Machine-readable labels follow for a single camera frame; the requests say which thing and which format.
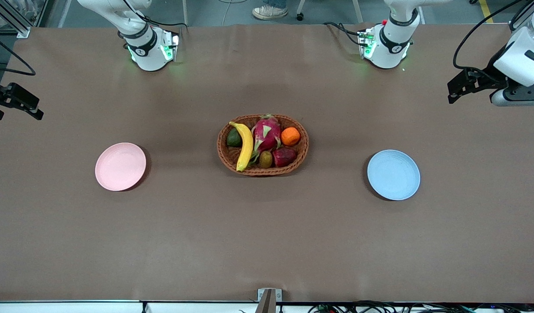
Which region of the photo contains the red apple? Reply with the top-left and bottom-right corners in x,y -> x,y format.
272,147 -> 298,168

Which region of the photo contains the yellow banana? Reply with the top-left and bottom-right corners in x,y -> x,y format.
229,121 -> 254,173

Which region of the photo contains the blue plate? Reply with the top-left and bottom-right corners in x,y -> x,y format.
367,150 -> 421,201

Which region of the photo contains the pink plate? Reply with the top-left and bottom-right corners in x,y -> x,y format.
95,142 -> 147,192

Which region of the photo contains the office chair base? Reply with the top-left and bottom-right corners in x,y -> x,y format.
295,0 -> 364,25

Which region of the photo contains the orange fruit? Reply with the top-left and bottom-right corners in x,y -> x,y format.
280,127 -> 301,147

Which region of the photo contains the pink dragon fruit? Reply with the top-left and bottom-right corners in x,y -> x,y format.
249,113 -> 283,163

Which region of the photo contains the white sneaker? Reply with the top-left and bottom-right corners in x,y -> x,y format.
252,4 -> 289,20

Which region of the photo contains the green avocado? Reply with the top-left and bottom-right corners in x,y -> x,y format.
226,127 -> 243,148

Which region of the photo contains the brown wicker basket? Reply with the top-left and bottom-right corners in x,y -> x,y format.
217,114 -> 310,176

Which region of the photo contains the aluminium frame post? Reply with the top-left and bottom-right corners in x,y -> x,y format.
0,0 -> 31,39
509,0 -> 534,32

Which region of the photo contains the black base cable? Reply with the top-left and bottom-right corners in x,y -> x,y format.
123,0 -> 190,30
322,21 -> 368,47

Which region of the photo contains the white table edge rail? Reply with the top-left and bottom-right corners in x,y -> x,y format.
0,300 -> 534,313

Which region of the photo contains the white floor cable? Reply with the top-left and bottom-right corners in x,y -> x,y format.
218,0 -> 249,27

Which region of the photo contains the black cable tangle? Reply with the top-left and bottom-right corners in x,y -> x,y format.
307,300 -> 534,313

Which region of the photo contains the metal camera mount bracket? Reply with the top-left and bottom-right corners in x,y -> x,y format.
255,288 -> 283,313

